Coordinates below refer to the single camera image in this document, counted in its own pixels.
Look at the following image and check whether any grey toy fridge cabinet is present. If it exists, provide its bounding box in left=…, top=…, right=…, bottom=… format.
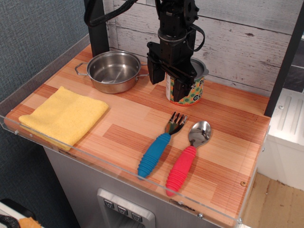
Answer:
left=43, top=144, right=228, bottom=228

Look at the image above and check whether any toy can with grey lid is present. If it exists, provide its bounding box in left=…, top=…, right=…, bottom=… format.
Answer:
left=166, top=58, right=209, bottom=106

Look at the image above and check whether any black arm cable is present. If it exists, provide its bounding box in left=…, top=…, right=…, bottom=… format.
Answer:
left=88, top=0, right=138, bottom=27

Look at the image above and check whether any silver dispenser button panel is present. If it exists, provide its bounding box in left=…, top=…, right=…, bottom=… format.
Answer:
left=97, top=188, right=156, bottom=228

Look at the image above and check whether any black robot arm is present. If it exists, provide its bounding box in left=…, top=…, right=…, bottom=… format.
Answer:
left=147, top=0, right=199, bottom=102

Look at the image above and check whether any orange object at corner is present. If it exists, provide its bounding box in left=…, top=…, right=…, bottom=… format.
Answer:
left=19, top=217, right=42, bottom=228

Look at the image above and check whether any clear acrylic guard rail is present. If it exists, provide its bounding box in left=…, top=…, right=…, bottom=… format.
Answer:
left=3, top=47, right=270, bottom=228

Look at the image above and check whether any stainless steel pot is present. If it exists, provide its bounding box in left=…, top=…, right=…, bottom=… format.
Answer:
left=75, top=51, right=149, bottom=94

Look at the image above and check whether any blue handled fork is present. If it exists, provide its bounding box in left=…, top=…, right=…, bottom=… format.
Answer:
left=137, top=112, right=188, bottom=179

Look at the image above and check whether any yellow folded cloth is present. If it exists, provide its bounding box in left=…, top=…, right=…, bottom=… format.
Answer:
left=19, top=86, right=109, bottom=151

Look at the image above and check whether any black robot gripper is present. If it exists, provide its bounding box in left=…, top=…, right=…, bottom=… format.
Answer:
left=147, top=38, right=197, bottom=102

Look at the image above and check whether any red handled spoon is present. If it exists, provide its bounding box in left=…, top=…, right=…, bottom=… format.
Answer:
left=166, top=121, right=211, bottom=197

